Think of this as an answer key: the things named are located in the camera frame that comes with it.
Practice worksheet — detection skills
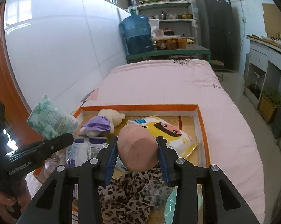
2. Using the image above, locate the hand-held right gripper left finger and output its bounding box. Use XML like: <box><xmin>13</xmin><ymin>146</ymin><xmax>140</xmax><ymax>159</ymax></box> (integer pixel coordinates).
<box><xmin>17</xmin><ymin>136</ymin><xmax>119</xmax><ymax>224</ymax></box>

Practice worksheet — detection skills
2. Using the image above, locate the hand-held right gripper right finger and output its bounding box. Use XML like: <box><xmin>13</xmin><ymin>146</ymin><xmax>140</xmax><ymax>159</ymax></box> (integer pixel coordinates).
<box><xmin>156</xmin><ymin>136</ymin><xmax>260</xmax><ymax>224</ymax></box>

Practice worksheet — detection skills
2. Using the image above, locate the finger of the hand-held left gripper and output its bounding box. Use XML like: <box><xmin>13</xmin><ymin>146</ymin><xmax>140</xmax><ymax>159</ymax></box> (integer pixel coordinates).
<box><xmin>5</xmin><ymin>133</ymin><xmax>75</xmax><ymax>162</ymax></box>

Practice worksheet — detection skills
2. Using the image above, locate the purple and white packet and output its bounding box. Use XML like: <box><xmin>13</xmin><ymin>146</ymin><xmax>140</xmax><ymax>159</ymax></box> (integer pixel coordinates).
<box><xmin>66</xmin><ymin>137</ymin><xmax>108</xmax><ymax>168</ymax></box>

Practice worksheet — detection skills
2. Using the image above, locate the pink makeup sponge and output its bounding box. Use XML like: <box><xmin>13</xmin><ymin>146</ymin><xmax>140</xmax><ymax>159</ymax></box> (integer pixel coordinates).
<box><xmin>117</xmin><ymin>124</ymin><xmax>160</xmax><ymax>172</ymax></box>

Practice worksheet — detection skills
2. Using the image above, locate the yellow cartoon wet wipes pack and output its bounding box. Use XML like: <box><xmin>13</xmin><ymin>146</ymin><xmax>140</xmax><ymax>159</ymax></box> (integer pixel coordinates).
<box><xmin>127</xmin><ymin>117</ymin><xmax>199</xmax><ymax>159</ymax></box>

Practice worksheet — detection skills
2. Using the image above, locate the leopard print scrunchie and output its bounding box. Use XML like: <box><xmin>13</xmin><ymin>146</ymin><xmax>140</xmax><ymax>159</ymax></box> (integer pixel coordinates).
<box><xmin>98</xmin><ymin>168</ymin><xmax>178</xmax><ymax>224</ymax></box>

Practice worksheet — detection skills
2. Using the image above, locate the green sponge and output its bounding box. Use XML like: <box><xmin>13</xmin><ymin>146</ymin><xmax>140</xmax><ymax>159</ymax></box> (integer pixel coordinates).
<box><xmin>154</xmin><ymin>182</ymin><xmax>204</xmax><ymax>224</ymax></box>

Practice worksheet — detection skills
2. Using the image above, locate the orange rimmed cardboard box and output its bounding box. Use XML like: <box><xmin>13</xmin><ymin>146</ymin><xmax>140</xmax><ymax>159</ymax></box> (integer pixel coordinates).
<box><xmin>33</xmin><ymin>104</ymin><xmax>211</xmax><ymax>224</ymax></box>

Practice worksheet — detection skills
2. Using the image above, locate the person's left hand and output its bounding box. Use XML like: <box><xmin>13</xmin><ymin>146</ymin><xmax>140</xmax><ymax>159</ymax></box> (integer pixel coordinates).
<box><xmin>0</xmin><ymin>180</ymin><xmax>32</xmax><ymax>222</ymax></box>

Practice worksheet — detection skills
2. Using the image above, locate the round stool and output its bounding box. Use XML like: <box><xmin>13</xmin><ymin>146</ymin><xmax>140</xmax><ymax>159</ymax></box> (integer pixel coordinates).
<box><xmin>210</xmin><ymin>59</ymin><xmax>225</xmax><ymax>82</ymax></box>

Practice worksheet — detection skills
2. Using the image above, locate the yellow planter box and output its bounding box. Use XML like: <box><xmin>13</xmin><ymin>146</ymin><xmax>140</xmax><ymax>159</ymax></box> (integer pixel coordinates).
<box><xmin>258</xmin><ymin>91</ymin><xmax>281</xmax><ymax>125</ymax></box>

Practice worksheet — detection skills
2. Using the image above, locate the green table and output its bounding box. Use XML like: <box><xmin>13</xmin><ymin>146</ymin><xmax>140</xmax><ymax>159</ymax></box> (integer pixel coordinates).
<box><xmin>126</xmin><ymin>44</ymin><xmax>211</xmax><ymax>64</ymax></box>

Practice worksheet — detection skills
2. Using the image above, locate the dark kettle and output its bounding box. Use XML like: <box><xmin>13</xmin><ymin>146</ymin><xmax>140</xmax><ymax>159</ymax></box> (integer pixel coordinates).
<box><xmin>249</xmin><ymin>73</ymin><xmax>264</xmax><ymax>98</ymax></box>

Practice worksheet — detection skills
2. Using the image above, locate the dark planter box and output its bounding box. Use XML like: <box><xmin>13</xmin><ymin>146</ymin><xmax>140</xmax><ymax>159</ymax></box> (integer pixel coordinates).
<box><xmin>270</xmin><ymin>106</ymin><xmax>281</xmax><ymax>139</ymax></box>

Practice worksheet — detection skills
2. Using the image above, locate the blue water jug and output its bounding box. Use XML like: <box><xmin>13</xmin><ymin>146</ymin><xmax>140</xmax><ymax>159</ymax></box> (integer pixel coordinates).
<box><xmin>120</xmin><ymin>6</ymin><xmax>155</xmax><ymax>55</ymax></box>

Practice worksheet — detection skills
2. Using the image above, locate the grey kitchen counter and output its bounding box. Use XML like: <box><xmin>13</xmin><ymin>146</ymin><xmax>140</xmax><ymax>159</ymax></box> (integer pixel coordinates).
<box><xmin>243</xmin><ymin>35</ymin><xmax>281</xmax><ymax>145</ymax></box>

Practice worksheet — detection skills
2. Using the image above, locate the dark refrigerator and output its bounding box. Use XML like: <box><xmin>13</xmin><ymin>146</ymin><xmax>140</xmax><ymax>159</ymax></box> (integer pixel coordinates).
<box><xmin>196</xmin><ymin>0</ymin><xmax>234</xmax><ymax>70</ymax></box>

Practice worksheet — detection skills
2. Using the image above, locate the white storage shelf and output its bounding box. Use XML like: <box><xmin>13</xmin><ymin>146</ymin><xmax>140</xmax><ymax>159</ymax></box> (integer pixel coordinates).
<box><xmin>132</xmin><ymin>0</ymin><xmax>198</xmax><ymax>45</ymax></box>

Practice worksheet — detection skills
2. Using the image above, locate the brown wooden door frame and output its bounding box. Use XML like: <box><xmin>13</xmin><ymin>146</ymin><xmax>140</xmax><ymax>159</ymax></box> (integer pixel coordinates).
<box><xmin>0</xmin><ymin>2</ymin><xmax>44</xmax><ymax>145</ymax></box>

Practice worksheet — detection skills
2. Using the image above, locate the wall power cable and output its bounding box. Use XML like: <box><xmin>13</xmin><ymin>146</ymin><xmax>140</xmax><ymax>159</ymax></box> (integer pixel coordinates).
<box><xmin>234</xmin><ymin>0</ymin><xmax>247</xmax><ymax>22</ymax></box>

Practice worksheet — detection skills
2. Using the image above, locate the cardboard wall panel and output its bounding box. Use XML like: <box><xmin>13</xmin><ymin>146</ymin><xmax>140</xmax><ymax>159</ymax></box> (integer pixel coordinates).
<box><xmin>262</xmin><ymin>3</ymin><xmax>281</xmax><ymax>38</ymax></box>

